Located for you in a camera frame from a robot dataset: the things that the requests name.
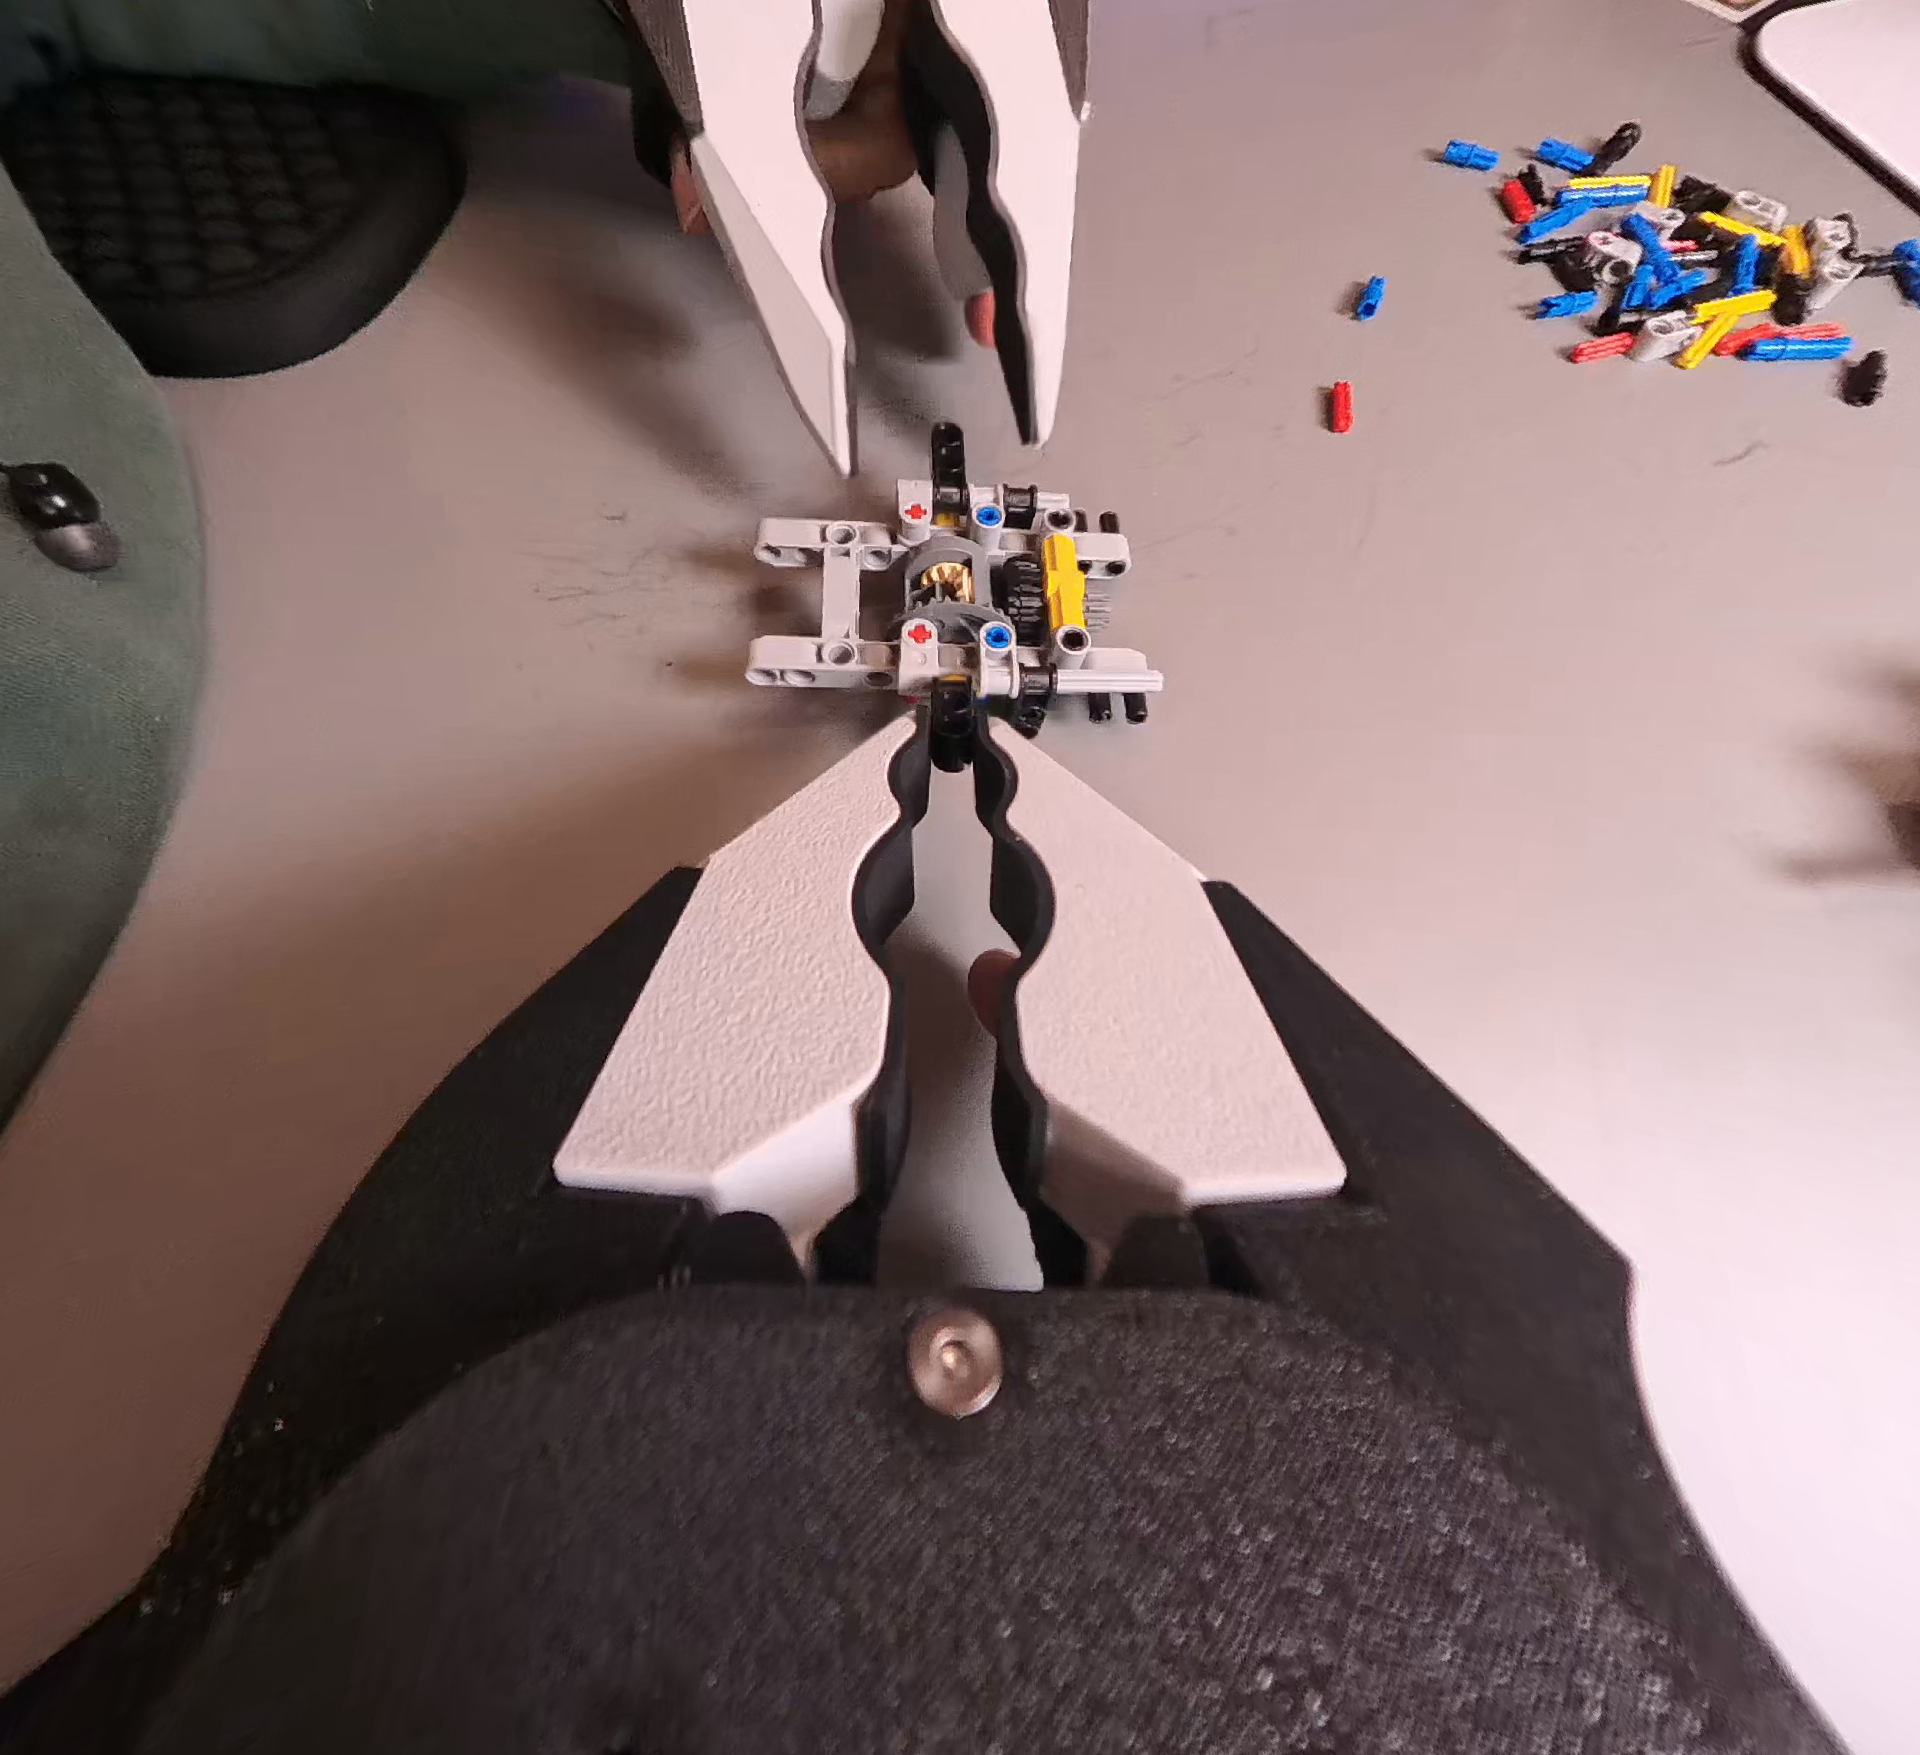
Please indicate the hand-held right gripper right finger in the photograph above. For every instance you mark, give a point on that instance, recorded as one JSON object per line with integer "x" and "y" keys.
{"x": 1185, "y": 1020}

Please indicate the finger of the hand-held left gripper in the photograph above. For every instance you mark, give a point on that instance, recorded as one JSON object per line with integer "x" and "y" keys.
{"x": 1021, "y": 105}
{"x": 743, "y": 89}

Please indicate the person's green sweater torso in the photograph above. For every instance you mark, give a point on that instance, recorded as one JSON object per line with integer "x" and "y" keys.
{"x": 74, "y": 734}

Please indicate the grey lego gear assembly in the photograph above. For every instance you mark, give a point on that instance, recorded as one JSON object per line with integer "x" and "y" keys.
{"x": 855, "y": 584}

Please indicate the pile of small lego pins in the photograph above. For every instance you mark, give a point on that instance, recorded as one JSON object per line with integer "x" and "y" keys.
{"x": 1680, "y": 254}

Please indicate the black lego pin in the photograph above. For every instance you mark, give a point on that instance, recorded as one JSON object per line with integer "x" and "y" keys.
{"x": 1865, "y": 377}

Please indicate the black clip-on microphone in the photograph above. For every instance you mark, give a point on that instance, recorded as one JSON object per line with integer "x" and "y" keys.
{"x": 67, "y": 517}

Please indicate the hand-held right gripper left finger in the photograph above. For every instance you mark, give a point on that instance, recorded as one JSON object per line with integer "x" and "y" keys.
{"x": 720, "y": 1020}

